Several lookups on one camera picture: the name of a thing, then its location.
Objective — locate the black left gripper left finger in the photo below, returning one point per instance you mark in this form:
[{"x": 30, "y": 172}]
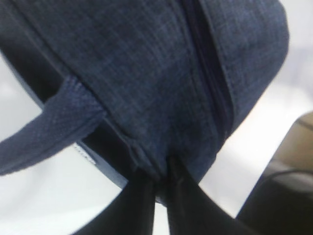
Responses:
[{"x": 130, "y": 213}]

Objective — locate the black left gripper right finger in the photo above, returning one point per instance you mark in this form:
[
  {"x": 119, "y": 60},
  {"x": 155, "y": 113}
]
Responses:
[{"x": 271, "y": 209}]

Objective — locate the dark blue fabric lunch bag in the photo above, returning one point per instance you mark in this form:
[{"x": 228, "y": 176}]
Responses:
[{"x": 165, "y": 77}]

